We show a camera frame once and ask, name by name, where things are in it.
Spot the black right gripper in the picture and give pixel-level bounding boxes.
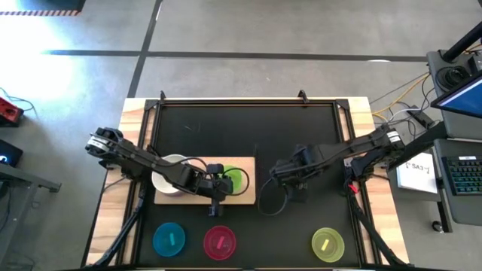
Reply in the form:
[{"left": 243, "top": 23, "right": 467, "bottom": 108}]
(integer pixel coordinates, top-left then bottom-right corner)
[{"left": 270, "top": 145, "right": 323, "bottom": 204}]

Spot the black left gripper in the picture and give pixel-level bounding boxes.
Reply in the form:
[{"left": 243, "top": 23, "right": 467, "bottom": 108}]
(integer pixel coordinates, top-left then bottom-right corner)
[{"left": 190, "top": 162, "right": 235, "bottom": 218}]

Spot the white bowl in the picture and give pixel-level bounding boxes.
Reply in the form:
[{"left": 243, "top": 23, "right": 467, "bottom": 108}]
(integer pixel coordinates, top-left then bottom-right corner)
[{"left": 151, "top": 154, "right": 189, "bottom": 196}]

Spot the pink translucent bowl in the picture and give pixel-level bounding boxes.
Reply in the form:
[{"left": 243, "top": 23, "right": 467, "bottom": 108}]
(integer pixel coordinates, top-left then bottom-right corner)
[{"left": 203, "top": 224, "right": 237, "bottom": 261}]

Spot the wooden cutting board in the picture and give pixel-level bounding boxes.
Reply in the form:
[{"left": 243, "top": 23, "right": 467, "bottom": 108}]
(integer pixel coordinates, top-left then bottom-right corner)
[{"left": 154, "top": 142, "right": 261, "bottom": 206}]

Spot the yellow translucent bowl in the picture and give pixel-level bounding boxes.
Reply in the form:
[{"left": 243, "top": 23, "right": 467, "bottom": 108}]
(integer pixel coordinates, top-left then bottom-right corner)
[{"left": 311, "top": 227, "right": 346, "bottom": 263}]

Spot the black table mat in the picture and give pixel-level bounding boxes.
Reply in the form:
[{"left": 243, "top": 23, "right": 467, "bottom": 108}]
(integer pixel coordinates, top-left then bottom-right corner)
[{"left": 135, "top": 103, "right": 362, "bottom": 269}]

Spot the teal translucent bowl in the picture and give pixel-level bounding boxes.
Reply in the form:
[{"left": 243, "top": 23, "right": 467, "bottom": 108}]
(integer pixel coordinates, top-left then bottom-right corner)
[{"left": 152, "top": 221, "right": 186, "bottom": 258}]

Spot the white paper sheet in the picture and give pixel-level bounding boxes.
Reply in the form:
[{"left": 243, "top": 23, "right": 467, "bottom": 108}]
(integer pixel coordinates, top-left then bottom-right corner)
[{"left": 395, "top": 152, "right": 438, "bottom": 195}]

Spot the black power strip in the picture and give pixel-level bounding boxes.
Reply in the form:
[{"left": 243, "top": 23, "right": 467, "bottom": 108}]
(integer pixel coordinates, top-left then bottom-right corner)
[{"left": 405, "top": 106, "right": 435, "bottom": 129}]

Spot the backlit keyboard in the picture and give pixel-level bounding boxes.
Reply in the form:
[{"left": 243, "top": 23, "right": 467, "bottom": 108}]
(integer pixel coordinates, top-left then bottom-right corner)
[{"left": 441, "top": 155, "right": 482, "bottom": 196}]

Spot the grey desk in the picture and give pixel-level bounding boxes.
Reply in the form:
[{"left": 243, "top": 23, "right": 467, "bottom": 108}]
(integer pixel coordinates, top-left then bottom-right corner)
[{"left": 426, "top": 48, "right": 482, "bottom": 227}]

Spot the grey side table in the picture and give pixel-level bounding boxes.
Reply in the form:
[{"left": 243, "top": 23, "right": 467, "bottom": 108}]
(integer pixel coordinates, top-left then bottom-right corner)
[{"left": 0, "top": 161, "right": 62, "bottom": 264}]

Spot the computer monitor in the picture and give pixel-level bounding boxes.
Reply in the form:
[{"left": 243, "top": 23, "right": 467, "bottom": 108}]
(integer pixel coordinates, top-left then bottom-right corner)
[{"left": 431, "top": 69, "right": 482, "bottom": 120}]

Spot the black device with blue light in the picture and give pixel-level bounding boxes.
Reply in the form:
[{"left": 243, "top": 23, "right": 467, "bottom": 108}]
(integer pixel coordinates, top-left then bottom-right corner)
[{"left": 0, "top": 139, "right": 23, "bottom": 168}]

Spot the red box device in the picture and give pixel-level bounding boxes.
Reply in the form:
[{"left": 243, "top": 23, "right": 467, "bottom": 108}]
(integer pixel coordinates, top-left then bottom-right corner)
[{"left": 0, "top": 96, "right": 24, "bottom": 127}]

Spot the black monitor pole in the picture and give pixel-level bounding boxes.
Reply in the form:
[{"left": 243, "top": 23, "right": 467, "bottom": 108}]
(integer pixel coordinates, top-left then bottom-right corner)
[{"left": 441, "top": 22, "right": 482, "bottom": 63}]

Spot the black mat with hazard stripe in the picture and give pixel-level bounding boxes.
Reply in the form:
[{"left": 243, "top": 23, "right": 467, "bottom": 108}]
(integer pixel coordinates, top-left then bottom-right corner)
[{"left": 0, "top": 0, "right": 87, "bottom": 17}]

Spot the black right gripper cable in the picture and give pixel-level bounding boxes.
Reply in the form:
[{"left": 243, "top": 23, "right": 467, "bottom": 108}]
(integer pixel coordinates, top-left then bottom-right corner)
[{"left": 258, "top": 176, "right": 289, "bottom": 217}]

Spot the black aluminium table frame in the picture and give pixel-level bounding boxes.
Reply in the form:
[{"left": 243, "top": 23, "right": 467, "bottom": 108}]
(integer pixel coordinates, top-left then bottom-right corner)
[{"left": 81, "top": 89, "right": 413, "bottom": 271}]

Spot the yellow cable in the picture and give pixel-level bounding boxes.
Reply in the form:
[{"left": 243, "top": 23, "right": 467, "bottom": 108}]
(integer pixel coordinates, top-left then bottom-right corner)
[{"left": 371, "top": 73, "right": 431, "bottom": 116}]

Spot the coiled black cable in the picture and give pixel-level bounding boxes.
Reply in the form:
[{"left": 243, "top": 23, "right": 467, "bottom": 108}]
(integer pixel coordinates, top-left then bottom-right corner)
[{"left": 436, "top": 65, "right": 471, "bottom": 90}]

